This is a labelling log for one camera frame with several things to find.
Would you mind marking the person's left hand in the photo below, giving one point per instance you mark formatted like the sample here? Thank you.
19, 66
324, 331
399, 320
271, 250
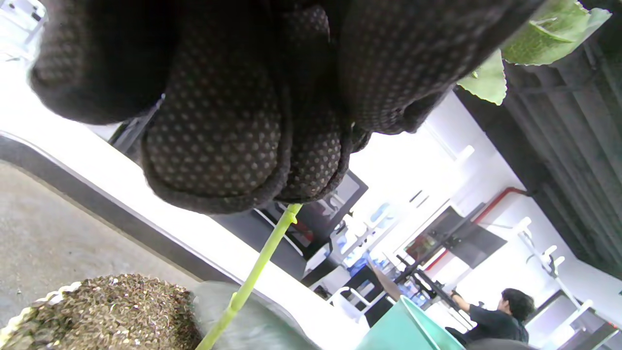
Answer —
243, 87

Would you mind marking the green garden trowel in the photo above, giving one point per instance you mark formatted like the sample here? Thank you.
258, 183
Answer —
262, 321

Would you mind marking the brown potting mix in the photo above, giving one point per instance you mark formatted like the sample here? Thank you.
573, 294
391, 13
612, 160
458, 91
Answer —
112, 316

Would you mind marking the red artificial rose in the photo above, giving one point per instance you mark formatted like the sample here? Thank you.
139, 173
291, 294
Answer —
544, 39

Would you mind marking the dark brown plastic tray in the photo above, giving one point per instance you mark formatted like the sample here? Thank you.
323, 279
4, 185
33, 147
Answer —
58, 233

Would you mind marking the dark monitor on desk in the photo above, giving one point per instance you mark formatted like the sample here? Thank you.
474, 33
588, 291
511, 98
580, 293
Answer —
457, 238

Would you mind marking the teal plastic storage box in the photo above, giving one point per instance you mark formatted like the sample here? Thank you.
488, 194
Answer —
408, 330

